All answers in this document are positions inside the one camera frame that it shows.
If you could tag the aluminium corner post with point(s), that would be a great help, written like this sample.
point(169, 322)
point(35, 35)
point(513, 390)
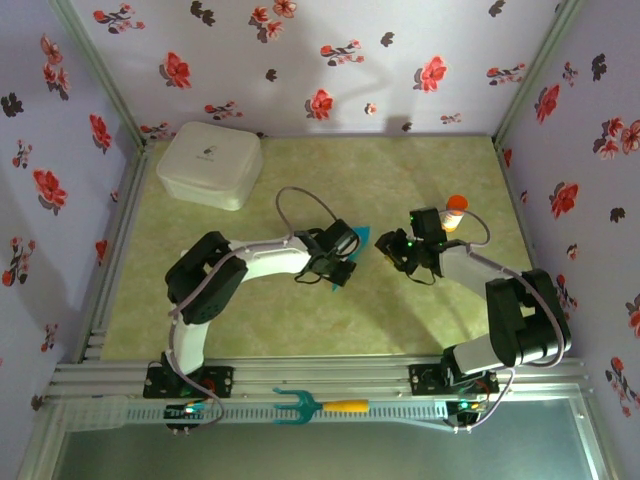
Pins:
point(98, 65)
point(537, 65)

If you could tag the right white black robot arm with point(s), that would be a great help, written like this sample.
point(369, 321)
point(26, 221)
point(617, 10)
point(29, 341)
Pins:
point(530, 320)

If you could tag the white plastic lidded box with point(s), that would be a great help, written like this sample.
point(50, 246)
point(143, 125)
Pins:
point(210, 162)

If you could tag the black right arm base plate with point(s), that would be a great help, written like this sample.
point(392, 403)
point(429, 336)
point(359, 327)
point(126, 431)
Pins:
point(422, 380)

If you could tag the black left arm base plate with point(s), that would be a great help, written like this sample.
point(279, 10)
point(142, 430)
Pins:
point(220, 377)

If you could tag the aluminium side rail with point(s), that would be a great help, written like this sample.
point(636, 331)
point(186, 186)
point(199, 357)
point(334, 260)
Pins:
point(129, 200)

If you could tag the blue square paper sheet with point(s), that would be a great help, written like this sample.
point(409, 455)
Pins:
point(362, 240)

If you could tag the aluminium frame rail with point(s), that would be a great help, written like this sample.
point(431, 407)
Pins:
point(320, 372)

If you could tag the grey metal panel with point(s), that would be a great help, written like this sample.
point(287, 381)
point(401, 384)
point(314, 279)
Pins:
point(320, 455)

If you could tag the orange capped small bottle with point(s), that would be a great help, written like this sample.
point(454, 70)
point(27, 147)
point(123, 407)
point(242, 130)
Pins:
point(457, 201)

